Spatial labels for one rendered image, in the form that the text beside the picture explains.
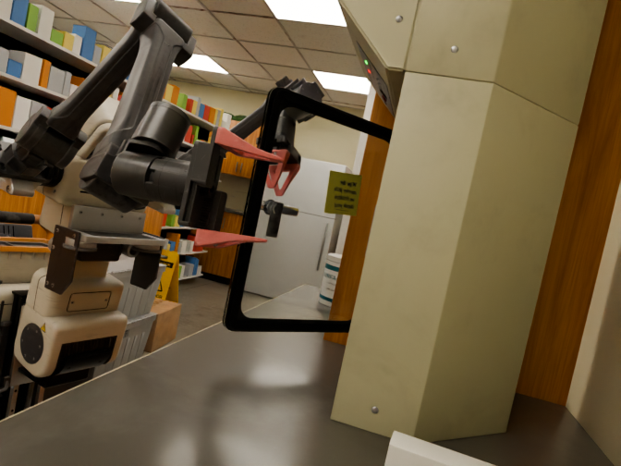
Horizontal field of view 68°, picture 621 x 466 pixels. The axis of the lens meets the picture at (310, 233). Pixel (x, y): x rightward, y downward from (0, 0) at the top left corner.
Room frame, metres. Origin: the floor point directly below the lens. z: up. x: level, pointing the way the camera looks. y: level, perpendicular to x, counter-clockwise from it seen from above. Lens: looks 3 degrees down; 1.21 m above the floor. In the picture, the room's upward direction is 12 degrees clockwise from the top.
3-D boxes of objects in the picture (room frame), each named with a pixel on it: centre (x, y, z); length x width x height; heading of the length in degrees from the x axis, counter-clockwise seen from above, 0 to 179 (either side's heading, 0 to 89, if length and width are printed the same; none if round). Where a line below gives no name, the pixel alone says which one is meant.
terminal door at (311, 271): (0.82, -0.01, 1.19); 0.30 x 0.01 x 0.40; 126
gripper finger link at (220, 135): (0.56, 0.10, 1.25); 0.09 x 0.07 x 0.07; 77
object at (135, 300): (2.76, 1.14, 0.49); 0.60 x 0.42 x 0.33; 167
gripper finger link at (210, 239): (0.55, 0.10, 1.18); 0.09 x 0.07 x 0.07; 77
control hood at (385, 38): (0.78, -0.06, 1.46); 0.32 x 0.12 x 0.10; 167
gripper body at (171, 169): (0.57, 0.17, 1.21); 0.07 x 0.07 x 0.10; 77
